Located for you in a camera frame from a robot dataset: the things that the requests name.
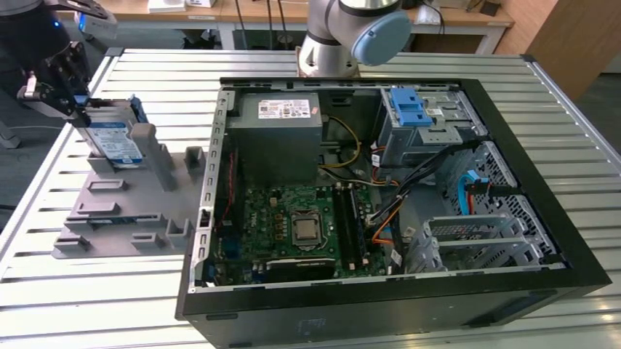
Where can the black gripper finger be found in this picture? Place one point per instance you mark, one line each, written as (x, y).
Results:
(49, 105)
(66, 72)

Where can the hard disk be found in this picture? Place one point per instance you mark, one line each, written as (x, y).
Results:
(114, 141)

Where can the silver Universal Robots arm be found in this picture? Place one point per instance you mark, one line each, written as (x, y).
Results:
(331, 54)

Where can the metal disk bay cage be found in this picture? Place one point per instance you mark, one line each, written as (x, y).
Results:
(425, 254)

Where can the white box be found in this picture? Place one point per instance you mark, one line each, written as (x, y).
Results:
(168, 6)

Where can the wooden desk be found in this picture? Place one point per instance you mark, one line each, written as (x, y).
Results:
(194, 16)

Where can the grey parts rack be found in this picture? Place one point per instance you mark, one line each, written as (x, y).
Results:
(132, 203)

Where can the grey power supply unit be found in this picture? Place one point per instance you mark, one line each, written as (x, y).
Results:
(277, 152)

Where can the green motherboard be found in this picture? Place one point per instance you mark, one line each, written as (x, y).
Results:
(265, 218)

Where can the silver CPU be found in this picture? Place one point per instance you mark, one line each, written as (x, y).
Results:
(307, 229)

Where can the black graphics card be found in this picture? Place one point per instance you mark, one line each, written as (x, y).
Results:
(299, 268)

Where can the black RAM stick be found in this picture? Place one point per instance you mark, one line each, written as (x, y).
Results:
(347, 225)

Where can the blue drive latch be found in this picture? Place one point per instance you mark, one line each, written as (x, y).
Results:
(408, 109)

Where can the metal optical drive cage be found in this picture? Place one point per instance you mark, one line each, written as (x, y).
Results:
(413, 145)

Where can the black open PC case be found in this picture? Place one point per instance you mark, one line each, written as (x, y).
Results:
(340, 312)

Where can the black camera bracket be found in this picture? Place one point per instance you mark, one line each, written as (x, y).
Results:
(73, 5)

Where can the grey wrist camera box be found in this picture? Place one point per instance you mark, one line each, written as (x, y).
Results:
(100, 25)

